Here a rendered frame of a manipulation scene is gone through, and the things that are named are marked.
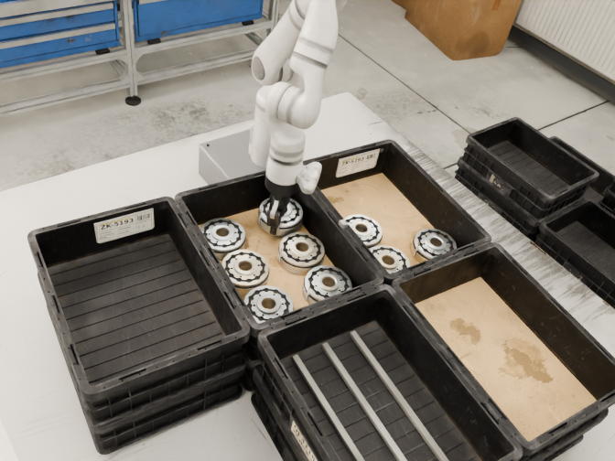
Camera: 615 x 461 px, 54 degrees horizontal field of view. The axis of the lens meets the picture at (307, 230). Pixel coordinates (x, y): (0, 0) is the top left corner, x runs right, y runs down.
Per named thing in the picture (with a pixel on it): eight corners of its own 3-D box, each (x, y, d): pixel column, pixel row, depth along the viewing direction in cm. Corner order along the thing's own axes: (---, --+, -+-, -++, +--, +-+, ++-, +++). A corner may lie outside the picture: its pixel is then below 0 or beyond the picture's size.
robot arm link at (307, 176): (312, 196, 124) (317, 173, 120) (260, 182, 125) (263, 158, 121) (322, 170, 131) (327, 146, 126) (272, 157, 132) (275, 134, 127)
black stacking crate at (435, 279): (376, 317, 130) (388, 284, 122) (478, 275, 143) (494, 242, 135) (501, 482, 108) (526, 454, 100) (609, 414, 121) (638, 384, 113)
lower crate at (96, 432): (44, 305, 134) (35, 268, 126) (173, 264, 147) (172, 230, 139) (99, 462, 112) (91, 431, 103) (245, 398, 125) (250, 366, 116)
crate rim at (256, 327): (171, 202, 133) (171, 194, 131) (290, 171, 146) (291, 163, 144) (253, 340, 110) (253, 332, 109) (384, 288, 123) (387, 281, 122)
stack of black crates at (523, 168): (431, 222, 255) (465, 135, 224) (479, 199, 270) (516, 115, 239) (502, 285, 234) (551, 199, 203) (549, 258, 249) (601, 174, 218)
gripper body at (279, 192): (272, 155, 131) (268, 188, 137) (261, 178, 125) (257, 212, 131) (306, 164, 130) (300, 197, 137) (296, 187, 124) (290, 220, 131)
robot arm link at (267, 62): (285, -9, 123) (322, -15, 128) (242, 61, 146) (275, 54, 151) (305, 30, 122) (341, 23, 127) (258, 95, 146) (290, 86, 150)
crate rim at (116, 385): (26, 240, 120) (24, 231, 118) (171, 202, 133) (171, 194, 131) (85, 405, 97) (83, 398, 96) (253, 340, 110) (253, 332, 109)
